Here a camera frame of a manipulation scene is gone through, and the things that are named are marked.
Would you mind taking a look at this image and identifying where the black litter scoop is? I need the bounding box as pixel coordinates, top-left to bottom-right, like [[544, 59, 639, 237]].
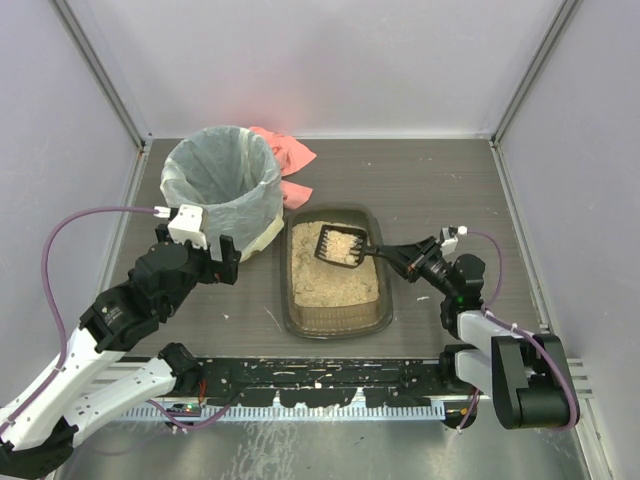
[[314, 224, 381, 269]]

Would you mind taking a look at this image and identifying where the trash bin with white liner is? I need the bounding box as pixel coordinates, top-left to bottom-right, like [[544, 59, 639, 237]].
[[160, 126, 284, 261]]

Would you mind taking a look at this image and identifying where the dark translucent litter box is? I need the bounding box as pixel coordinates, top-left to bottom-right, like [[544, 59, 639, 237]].
[[281, 203, 393, 339]]

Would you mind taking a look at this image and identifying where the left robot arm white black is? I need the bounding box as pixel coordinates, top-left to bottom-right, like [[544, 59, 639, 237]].
[[1, 225, 241, 479]]

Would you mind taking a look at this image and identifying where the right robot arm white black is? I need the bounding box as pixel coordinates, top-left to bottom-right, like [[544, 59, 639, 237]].
[[373, 237, 580, 431]]

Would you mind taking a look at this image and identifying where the pink cloth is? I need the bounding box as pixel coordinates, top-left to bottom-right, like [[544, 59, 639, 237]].
[[250, 126, 317, 210]]

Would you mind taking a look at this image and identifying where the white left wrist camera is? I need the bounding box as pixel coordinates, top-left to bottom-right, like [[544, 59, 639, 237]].
[[168, 204, 208, 250]]

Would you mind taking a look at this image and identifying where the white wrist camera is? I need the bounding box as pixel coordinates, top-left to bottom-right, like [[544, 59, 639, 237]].
[[168, 204, 208, 250], [439, 226, 468, 256]]

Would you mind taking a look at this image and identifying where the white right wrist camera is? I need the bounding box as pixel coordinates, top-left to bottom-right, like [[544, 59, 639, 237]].
[[439, 226, 468, 256]]

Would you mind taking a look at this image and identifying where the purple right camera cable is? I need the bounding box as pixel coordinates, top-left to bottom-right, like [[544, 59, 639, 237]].
[[465, 228, 580, 426]]

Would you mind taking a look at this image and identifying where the purple camera cable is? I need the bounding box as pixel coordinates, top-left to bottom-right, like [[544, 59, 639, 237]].
[[0, 206, 170, 426], [465, 228, 580, 426]]

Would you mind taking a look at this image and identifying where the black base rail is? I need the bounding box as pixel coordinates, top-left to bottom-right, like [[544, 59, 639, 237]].
[[202, 358, 450, 408]]

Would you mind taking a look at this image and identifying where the white slotted cable duct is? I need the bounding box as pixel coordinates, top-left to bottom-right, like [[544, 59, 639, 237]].
[[119, 402, 446, 422]]

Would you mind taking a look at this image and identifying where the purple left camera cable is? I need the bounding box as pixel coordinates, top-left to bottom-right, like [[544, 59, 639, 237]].
[[0, 206, 170, 426]]

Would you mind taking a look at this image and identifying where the left aluminium frame post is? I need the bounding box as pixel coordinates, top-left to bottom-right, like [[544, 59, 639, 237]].
[[49, 0, 154, 149]]

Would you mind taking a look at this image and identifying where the aluminium frame post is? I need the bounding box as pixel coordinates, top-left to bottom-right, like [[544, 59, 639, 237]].
[[490, 0, 582, 148], [49, 0, 154, 149]]

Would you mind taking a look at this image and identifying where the right aluminium frame post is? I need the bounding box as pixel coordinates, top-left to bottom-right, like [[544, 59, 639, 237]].
[[490, 0, 582, 148]]

